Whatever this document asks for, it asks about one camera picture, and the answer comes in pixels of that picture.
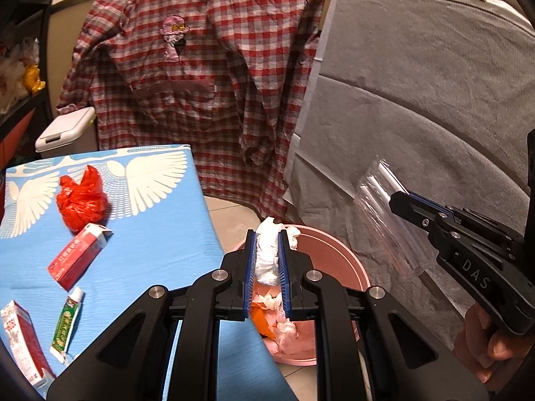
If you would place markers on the person's right hand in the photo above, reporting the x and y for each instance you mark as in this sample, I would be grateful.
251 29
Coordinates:
501 351

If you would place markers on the clear plastic bag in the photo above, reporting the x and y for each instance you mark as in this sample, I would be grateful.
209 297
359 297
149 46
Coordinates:
288 334

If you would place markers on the white lidded bin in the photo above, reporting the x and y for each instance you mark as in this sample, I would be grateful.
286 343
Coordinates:
62 129

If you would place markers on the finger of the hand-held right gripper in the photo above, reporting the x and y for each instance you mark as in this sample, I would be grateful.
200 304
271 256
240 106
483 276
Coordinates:
411 211
430 205

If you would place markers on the red plaid shirt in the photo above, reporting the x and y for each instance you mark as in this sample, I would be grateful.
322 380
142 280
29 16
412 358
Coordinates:
200 92

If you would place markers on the green ointment tube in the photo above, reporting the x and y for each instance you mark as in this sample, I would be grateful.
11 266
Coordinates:
65 326

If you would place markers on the blue cloth with white wings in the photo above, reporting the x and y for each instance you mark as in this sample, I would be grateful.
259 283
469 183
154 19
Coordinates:
167 225

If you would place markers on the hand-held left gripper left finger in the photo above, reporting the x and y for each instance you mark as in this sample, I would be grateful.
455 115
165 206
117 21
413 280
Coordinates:
250 271

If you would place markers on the red plastic bag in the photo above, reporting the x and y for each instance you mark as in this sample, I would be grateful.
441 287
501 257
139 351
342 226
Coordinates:
81 204

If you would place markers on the clear bags of food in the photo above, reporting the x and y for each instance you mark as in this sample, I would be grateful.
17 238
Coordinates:
14 79

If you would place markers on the clear plastic wrapper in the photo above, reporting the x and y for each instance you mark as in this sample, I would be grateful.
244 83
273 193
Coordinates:
384 234

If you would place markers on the orange wrapper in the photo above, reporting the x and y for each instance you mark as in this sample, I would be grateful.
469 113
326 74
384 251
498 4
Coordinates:
263 317

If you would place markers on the black shelf rack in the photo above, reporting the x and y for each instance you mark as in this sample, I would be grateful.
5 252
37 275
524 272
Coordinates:
47 50

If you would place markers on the yellow toy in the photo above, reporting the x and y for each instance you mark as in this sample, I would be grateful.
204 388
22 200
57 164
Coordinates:
34 79

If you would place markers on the white box with red print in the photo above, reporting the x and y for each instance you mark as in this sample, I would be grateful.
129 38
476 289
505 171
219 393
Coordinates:
21 342

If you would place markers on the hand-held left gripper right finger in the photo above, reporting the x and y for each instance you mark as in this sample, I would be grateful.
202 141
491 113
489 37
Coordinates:
285 275

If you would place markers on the red cardboard box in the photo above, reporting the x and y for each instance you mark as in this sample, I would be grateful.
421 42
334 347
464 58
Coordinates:
16 142

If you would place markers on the pink plastic bucket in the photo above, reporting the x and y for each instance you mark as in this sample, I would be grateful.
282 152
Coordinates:
334 259

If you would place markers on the white tissue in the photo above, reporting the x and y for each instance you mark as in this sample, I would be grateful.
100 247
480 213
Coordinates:
267 255

